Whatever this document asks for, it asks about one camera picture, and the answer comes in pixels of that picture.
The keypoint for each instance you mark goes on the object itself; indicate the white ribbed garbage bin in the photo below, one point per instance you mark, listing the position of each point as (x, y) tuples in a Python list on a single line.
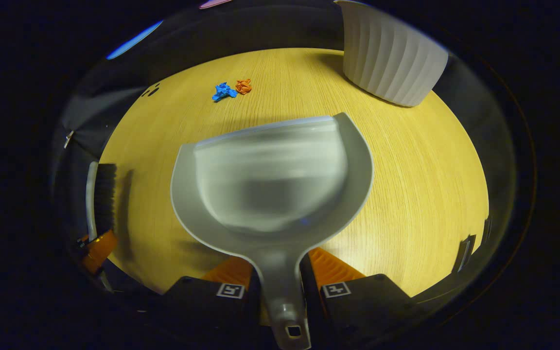
[(392, 53)]

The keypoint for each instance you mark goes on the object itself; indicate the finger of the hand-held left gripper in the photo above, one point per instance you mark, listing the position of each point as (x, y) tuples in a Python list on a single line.
[(100, 248)]

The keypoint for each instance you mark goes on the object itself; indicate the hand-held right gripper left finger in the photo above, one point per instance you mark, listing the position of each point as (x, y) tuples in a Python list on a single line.
[(254, 306)]

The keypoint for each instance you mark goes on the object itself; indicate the blue paper trash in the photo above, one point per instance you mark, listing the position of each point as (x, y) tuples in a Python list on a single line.
[(223, 91)]

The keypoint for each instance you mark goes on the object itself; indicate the silver metal clip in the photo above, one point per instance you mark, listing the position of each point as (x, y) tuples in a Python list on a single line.
[(68, 139)]

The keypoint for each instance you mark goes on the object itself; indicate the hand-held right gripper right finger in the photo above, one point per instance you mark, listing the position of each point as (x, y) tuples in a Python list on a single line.
[(311, 306)]

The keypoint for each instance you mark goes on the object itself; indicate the orange paper trash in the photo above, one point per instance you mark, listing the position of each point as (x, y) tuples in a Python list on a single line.
[(243, 86)]

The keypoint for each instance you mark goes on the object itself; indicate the black table clamp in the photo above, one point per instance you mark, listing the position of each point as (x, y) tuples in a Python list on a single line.
[(486, 229), (463, 253)]

